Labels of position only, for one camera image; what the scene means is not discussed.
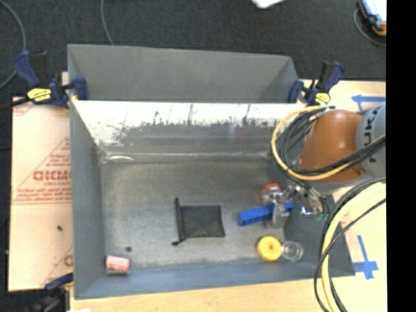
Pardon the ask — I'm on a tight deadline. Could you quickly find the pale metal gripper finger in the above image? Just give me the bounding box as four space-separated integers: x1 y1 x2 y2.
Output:
266 203 291 229
263 190 291 205

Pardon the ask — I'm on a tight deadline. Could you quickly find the red round object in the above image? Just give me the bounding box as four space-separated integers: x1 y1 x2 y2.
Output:
261 183 283 204

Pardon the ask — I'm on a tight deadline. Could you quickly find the blue flat block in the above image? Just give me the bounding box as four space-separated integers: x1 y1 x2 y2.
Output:
238 203 294 228

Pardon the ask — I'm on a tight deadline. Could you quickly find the clear glass cup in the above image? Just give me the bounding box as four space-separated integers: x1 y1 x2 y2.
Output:
280 241 304 263

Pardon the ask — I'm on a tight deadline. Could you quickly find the black mesh pouch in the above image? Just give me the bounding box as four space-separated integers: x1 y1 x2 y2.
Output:
171 197 226 247

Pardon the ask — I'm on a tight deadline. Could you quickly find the grey metal bin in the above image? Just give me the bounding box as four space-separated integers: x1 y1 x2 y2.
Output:
67 44 356 300

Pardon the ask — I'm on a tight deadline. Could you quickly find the pink sponge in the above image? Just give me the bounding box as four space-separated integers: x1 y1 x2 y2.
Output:
105 255 131 274

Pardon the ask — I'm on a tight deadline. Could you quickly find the brown cardboard board, red print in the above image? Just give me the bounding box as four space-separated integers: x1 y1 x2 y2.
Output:
7 96 75 293

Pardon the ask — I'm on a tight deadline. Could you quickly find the yellow ring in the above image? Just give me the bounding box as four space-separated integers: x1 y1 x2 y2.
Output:
256 235 283 262

